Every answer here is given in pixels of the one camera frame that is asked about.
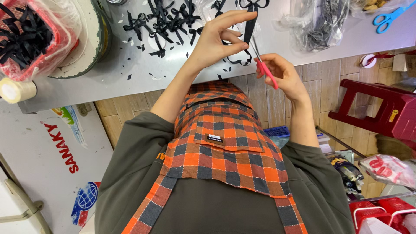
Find clear bag of biscuits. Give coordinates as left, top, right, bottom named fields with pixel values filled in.
left=349, top=0, right=408, bottom=19

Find scattered black ribbon trimmings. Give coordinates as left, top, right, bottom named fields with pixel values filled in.
left=117, top=19, right=234, bottom=82

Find pile of finished black bows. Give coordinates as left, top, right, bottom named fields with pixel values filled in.
left=123, top=0, right=205, bottom=60

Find red shopping basket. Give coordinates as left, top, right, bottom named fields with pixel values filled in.
left=378, top=197, right=416, bottom=234
left=349, top=201, right=393, bottom=234

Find small cardboard box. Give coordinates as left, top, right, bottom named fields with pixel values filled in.
left=392, top=53, right=409, bottom=72

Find grey green shirt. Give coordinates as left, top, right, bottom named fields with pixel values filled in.
left=94, top=111, right=357, bottom=234

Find black ribbon loop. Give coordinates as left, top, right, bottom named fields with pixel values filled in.
left=226, top=49, right=253, bottom=66

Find clear plastic tray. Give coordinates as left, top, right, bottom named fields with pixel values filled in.
left=194, top=0, right=262, bottom=44

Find black ribbon bow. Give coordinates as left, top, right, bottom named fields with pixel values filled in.
left=211, top=0, right=229, bottom=17
left=238, top=0, right=270, bottom=45

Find cream tape roll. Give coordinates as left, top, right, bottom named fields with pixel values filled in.
left=0, top=77, right=37, bottom=104

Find round green white tin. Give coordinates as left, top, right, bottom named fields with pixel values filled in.
left=48, top=0, right=113, bottom=79

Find clear bag of black ribbon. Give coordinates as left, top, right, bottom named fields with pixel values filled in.
left=279, top=0, right=351, bottom=53

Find white bag with red print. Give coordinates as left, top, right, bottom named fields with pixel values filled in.
left=358, top=154, right=416, bottom=191

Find heap of black ribbon pieces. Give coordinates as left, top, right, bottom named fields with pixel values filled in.
left=0, top=5, right=54, bottom=70

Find white spool of red ribbon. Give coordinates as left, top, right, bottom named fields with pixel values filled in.
left=359, top=50, right=416, bottom=69

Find straw broom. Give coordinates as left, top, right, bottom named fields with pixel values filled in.
left=376, top=134, right=414, bottom=160

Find bag of small dark bottles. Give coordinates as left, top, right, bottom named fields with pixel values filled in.
left=326, top=154, right=365, bottom=200

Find clear bag over basket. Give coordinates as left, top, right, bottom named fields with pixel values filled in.
left=0, top=0, right=86, bottom=83

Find pink handled scissors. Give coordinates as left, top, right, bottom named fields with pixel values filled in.
left=250, top=36, right=280, bottom=90

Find blue handled scissors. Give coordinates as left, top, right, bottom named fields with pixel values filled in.
left=372, top=1, right=416, bottom=34

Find glass display shelf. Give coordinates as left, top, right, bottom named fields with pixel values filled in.
left=315, top=126, right=416, bottom=205

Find orange plaid apron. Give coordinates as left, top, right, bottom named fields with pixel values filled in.
left=122, top=81, right=309, bottom=234

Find person's right hand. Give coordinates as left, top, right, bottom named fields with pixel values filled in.
left=255, top=53, right=310, bottom=102

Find dark red plastic stool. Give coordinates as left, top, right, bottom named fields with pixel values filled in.
left=328, top=79, right=416, bottom=151

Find person's left hand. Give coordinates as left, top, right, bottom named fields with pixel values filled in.
left=188, top=10, right=258, bottom=71

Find blue plastic basket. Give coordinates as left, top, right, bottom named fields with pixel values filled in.
left=263, top=126, right=291, bottom=138

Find red woven plastic basket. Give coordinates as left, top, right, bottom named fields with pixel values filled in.
left=0, top=0, right=80, bottom=82

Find white chest freezer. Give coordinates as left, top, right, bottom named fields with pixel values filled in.
left=0, top=101, right=115, bottom=234

